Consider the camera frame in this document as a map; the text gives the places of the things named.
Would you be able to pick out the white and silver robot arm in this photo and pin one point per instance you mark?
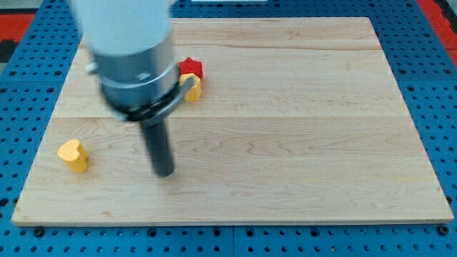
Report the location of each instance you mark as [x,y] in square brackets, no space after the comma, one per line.
[131,45]

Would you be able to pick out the yellow heart block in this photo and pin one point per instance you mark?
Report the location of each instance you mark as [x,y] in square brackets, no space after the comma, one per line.
[74,155]

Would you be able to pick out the yellow pentagon block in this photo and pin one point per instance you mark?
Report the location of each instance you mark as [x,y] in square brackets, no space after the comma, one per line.
[194,93]

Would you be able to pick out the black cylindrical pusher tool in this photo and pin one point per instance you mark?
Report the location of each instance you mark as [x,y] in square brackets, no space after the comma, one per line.
[157,142]

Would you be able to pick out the red star block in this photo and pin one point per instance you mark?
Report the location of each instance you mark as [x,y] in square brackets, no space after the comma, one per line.
[191,66]

